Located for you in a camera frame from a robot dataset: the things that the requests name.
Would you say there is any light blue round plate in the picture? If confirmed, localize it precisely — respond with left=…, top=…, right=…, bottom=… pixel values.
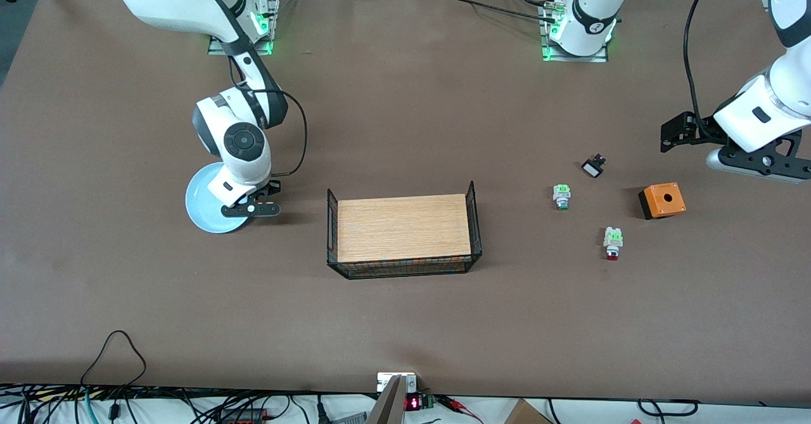
left=185, top=163, right=252, bottom=234

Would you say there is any red push button switch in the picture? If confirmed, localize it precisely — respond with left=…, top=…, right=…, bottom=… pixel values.
left=603, top=226, right=624, bottom=260

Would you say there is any brown cardboard piece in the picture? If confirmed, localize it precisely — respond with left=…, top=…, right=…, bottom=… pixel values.
left=503, top=399, right=553, bottom=424

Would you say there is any orange button enclosure box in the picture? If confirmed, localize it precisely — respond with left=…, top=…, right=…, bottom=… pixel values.
left=637, top=182, right=687, bottom=221

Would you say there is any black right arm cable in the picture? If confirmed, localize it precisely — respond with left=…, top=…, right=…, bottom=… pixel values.
left=228, top=61, right=309, bottom=178

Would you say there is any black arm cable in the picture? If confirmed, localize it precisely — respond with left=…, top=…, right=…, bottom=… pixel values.
left=682, top=0, right=727, bottom=128
left=228, top=61, right=309, bottom=178

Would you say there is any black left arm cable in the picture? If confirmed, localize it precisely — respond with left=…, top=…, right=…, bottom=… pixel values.
left=682, top=0, right=727, bottom=128

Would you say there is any black wire rack wooden top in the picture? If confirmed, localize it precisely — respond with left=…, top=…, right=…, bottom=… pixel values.
left=326, top=181, right=483, bottom=279

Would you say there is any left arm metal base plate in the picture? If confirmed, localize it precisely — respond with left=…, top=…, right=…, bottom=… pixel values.
left=540, top=0, right=610, bottom=63

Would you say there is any thin black looped cable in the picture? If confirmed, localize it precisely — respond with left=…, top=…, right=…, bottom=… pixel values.
left=79, top=330, right=148, bottom=388

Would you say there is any black base power cable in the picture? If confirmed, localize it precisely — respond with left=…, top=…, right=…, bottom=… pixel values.
left=431, top=0, right=559, bottom=25

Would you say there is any silver metal camera bracket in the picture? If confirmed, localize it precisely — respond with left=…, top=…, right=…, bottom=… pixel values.
left=366, top=372, right=418, bottom=424

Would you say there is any black coiled cable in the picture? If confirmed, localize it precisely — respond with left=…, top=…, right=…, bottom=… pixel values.
left=636, top=399, right=701, bottom=418

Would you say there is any red black probe wire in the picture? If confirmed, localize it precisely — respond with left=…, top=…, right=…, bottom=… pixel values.
left=436, top=395, right=485, bottom=424

